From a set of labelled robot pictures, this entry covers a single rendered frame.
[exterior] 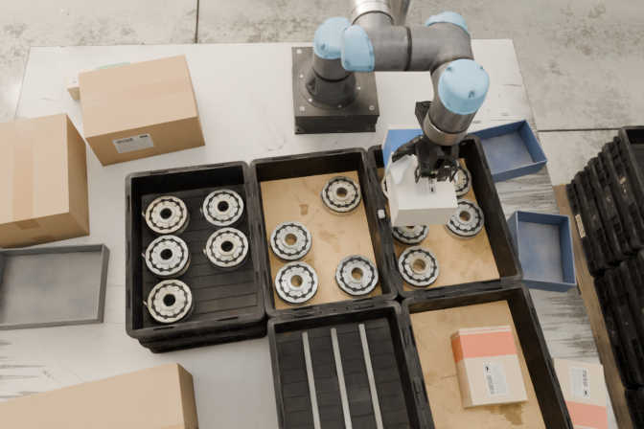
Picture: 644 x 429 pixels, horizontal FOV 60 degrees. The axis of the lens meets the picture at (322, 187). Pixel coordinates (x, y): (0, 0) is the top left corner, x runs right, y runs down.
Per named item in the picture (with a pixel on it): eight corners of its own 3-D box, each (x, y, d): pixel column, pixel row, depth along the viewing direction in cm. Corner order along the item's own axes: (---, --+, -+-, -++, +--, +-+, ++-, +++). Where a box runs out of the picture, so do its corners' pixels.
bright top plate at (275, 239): (266, 225, 139) (266, 224, 138) (307, 218, 140) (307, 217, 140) (274, 263, 134) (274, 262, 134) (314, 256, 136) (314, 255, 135)
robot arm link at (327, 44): (310, 45, 159) (312, 11, 146) (356, 45, 160) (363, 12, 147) (312, 80, 154) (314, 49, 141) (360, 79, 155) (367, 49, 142)
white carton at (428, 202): (381, 146, 128) (387, 124, 120) (433, 144, 129) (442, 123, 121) (392, 226, 119) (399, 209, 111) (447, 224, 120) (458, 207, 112)
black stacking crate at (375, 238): (252, 181, 149) (249, 161, 139) (359, 169, 152) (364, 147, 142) (268, 328, 132) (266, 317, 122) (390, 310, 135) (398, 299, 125)
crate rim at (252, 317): (126, 177, 137) (125, 172, 135) (248, 164, 141) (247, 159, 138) (127, 340, 120) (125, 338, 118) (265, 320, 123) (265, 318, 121)
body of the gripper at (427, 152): (413, 185, 108) (426, 154, 97) (407, 146, 111) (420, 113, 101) (451, 183, 108) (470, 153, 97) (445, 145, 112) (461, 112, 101)
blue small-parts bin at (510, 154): (517, 130, 173) (526, 118, 167) (539, 171, 167) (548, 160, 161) (459, 145, 170) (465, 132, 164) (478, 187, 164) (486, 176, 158)
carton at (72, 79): (149, 70, 177) (145, 58, 172) (152, 85, 175) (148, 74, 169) (72, 84, 173) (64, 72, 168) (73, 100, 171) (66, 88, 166)
